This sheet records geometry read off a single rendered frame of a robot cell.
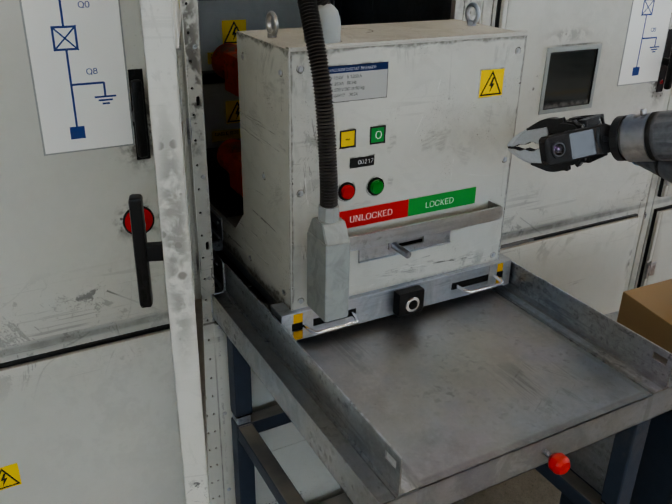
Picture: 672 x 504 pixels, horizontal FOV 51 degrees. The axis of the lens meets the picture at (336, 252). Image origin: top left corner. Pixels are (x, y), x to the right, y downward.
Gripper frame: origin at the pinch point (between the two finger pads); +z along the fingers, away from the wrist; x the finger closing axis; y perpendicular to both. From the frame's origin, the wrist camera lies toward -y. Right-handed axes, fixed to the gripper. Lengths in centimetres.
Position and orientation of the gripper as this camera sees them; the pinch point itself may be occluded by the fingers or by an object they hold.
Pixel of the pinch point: (511, 147)
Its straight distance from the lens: 130.6
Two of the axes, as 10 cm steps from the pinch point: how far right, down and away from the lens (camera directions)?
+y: 7.3, -3.0, 6.2
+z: -6.6, -0.6, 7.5
